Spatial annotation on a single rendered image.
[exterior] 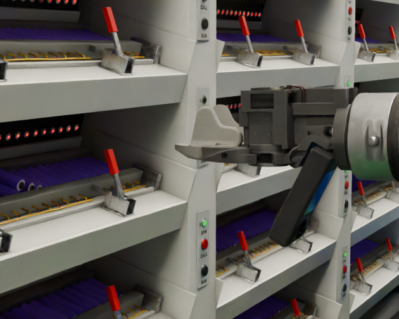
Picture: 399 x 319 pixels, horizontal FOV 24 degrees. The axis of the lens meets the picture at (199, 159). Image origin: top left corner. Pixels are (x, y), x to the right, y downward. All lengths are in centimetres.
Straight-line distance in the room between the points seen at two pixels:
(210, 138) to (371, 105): 19
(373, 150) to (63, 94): 40
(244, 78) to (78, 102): 49
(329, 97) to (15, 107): 35
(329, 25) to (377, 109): 112
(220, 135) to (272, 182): 71
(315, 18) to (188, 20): 70
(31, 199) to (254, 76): 57
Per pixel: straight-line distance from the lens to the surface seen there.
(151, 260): 146
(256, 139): 98
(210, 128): 101
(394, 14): 273
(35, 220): 117
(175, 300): 145
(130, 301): 142
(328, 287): 211
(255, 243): 182
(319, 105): 96
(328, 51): 204
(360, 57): 227
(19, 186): 121
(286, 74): 175
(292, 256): 188
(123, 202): 126
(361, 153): 93
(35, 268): 111
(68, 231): 117
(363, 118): 93
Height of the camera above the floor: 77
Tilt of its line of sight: 7 degrees down
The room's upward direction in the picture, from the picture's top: straight up
